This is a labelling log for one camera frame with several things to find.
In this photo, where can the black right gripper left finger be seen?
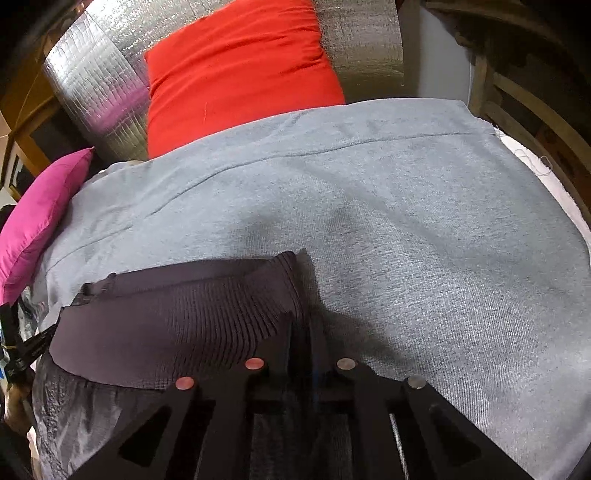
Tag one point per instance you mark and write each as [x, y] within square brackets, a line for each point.
[283, 368]

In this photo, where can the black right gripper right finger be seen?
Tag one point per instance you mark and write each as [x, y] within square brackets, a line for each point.
[328, 383]

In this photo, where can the black puffer jacket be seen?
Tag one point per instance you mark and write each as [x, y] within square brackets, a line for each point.
[127, 338]

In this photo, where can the left hand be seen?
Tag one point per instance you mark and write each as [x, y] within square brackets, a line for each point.
[15, 415]

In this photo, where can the magenta pillow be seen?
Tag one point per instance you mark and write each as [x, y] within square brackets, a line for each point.
[34, 219]

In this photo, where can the grey knit blanket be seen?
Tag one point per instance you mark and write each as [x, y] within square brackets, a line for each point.
[428, 247]

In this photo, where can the silver foil insulation sheet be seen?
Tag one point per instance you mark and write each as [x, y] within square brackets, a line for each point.
[99, 75]

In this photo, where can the red pillow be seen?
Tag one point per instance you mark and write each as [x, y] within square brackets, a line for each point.
[247, 61]

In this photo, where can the wooden shelf unit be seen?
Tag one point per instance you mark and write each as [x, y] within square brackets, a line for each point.
[532, 78]

